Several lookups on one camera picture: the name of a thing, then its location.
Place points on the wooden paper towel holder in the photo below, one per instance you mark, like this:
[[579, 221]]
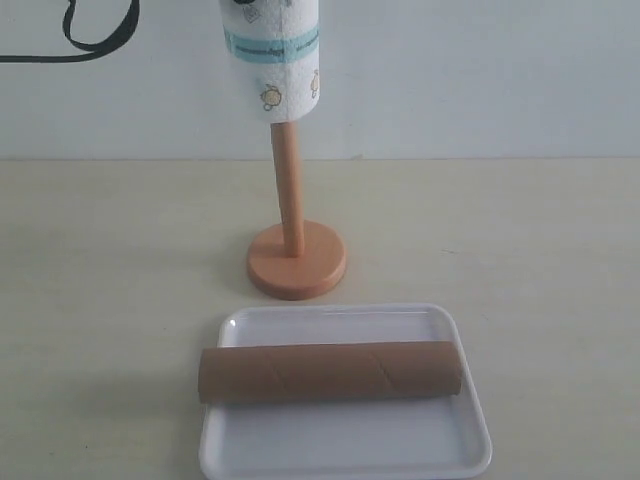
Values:
[[296, 259]]

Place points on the patterned white paper towel roll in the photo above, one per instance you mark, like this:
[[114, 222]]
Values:
[[274, 51]]

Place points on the brown cardboard tube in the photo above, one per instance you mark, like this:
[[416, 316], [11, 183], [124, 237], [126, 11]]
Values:
[[320, 372]]

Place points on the white rectangular plastic tray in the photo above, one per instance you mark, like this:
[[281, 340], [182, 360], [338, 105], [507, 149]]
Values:
[[442, 438]]

